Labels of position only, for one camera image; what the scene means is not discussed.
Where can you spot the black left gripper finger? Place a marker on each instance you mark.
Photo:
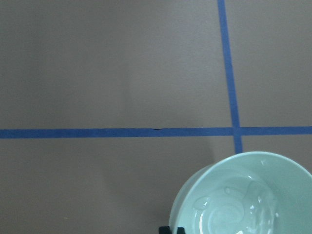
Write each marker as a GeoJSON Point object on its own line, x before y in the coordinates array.
{"type": "Point", "coordinates": [164, 230]}

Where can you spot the light green bowl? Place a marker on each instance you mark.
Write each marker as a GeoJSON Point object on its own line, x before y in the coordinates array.
{"type": "Point", "coordinates": [248, 193]}

